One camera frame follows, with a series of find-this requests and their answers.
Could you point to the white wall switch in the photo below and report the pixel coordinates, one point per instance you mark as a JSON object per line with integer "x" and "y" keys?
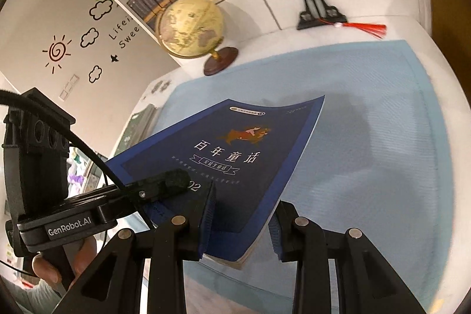
{"x": 69, "y": 86}

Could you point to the person's left forearm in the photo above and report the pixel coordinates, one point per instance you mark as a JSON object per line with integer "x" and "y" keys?
{"x": 25, "y": 299}

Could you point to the cloud outline wall sticker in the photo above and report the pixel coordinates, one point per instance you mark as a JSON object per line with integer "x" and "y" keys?
{"x": 89, "y": 37}
{"x": 100, "y": 8}
{"x": 95, "y": 74}

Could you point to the row of dark shelf books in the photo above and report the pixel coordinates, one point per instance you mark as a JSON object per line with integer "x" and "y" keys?
{"x": 151, "y": 1}

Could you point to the yellow desk globe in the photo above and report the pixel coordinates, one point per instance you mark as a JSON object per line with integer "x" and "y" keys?
{"x": 191, "y": 27}

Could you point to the red tassel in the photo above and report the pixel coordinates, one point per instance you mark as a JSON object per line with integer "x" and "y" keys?
{"x": 368, "y": 30}

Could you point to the navy fox cover book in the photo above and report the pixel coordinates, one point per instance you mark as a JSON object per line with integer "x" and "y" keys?
{"x": 239, "y": 152}

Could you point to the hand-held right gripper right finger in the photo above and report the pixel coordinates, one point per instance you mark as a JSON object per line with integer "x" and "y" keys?
{"x": 275, "y": 240}

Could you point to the black bird wall sticker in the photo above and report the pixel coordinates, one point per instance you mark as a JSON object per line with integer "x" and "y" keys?
{"x": 114, "y": 58}

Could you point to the lettering wall sticker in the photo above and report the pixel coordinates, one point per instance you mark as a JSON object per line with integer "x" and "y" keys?
{"x": 125, "y": 31}

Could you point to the blue textured mat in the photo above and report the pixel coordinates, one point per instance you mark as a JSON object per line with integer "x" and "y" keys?
{"x": 368, "y": 115}

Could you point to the pile of books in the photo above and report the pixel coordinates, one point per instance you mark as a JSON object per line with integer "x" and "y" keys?
{"x": 138, "y": 126}

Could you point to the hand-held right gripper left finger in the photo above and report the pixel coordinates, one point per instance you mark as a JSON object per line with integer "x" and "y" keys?
{"x": 208, "y": 225}

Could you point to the sun wall sticker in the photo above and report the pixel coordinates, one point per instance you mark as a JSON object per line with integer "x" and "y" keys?
{"x": 57, "y": 52}

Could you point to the person's left hand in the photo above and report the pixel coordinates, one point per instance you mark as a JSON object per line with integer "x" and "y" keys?
{"x": 46, "y": 268}

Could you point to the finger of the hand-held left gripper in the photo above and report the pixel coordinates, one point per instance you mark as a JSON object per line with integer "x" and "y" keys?
{"x": 165, "y": 181}

